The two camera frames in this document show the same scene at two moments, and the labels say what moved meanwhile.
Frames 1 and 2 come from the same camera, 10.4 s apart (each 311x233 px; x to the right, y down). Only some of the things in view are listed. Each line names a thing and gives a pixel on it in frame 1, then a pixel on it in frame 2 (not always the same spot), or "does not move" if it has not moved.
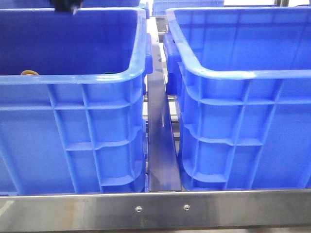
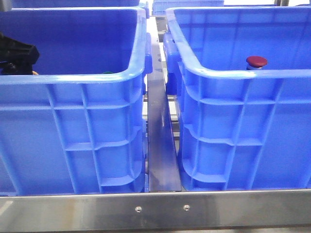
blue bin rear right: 160,7 does not move
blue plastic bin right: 242,77 does not move
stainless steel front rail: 200,210 does not move
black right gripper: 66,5 to 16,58
